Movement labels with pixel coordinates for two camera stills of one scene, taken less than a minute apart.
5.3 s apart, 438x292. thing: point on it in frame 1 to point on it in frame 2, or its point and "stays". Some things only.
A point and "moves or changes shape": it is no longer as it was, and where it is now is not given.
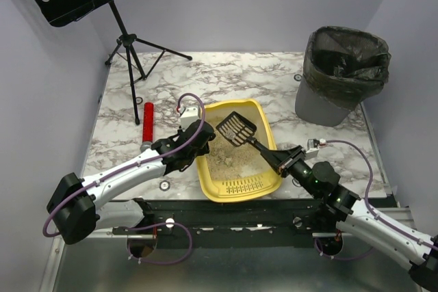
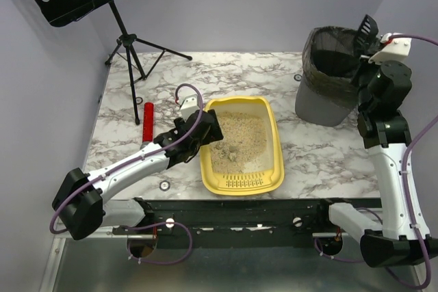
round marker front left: (164, 185) stays
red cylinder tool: (148, 126) stays
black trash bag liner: (345, 65) stays
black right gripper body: (289, 158) to (363, 51)
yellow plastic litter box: (227, 173) moves or changes shape
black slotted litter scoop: (240, 130) to (367, 31)
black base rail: (233, 223) stays
